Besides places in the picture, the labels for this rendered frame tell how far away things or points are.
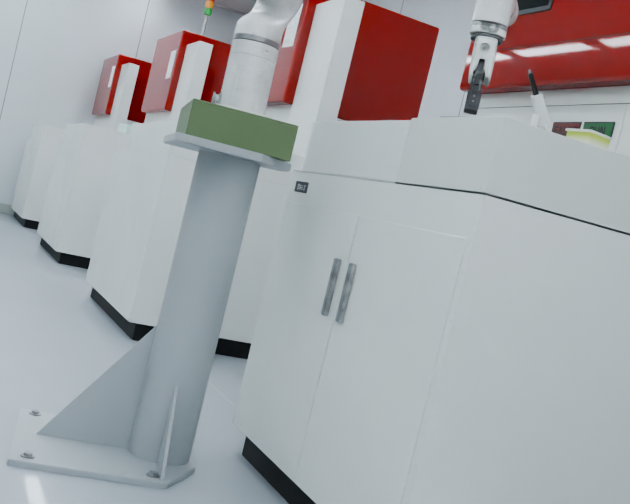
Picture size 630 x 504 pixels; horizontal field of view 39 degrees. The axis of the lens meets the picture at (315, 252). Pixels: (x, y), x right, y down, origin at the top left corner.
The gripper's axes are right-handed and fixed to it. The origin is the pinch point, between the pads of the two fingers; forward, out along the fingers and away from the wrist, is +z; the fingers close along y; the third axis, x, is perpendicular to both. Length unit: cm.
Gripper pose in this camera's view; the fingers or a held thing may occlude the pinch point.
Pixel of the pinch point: (472, 104)
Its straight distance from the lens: 214.6
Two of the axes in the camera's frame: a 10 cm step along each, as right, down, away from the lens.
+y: 1.3, 0.0, 9.9
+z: -2.1, 9.8, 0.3
